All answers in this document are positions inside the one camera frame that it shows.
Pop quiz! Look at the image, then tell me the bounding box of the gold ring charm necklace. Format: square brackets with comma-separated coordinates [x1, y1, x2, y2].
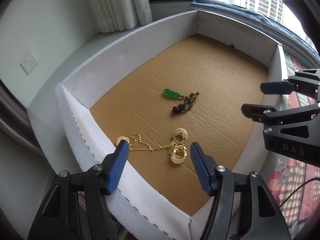
[116, 127, 189, 166]

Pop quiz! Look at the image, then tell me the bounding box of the green jade pendant cord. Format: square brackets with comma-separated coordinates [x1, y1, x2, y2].
[163, 88, 200, 116]

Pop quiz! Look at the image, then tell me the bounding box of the patchwork plaid quilt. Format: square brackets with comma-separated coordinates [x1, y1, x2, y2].
[266, 52, 320, 233]

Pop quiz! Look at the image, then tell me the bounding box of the white cardboard box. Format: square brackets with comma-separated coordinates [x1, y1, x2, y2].
[55, 11, 287, 239]

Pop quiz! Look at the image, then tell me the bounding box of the white left curtain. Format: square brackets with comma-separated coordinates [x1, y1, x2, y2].
[88, 0, 153, 33]

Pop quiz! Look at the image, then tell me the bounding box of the white wall socket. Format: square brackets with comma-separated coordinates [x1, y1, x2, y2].
[20, 54, 38, 75]

